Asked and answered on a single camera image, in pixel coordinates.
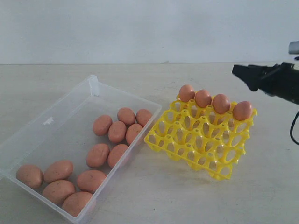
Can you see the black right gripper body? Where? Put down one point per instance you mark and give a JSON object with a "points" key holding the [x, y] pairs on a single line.
{"points": [[281, 80]]}

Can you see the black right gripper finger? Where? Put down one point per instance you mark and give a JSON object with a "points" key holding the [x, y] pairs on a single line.
{"points": [[251, 75]]}

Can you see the brown egg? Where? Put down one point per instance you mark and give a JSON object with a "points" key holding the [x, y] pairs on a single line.
{"points": [[186, 93], [221, 103], [143, 116], [126, 115], [58, 191], [243, 110], [203, 98], [59, 170], [117, 132], [30, 175], [97, 155], [90, 180], [132, 132], [102, 125], [115, 154]]}

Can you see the yellow plastic egg tray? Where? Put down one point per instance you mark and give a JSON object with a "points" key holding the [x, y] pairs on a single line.
{"points": [[201, 137]]}

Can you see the clear plastic storage box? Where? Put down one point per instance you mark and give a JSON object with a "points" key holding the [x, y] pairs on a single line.
{"points": [[64, 131]]}

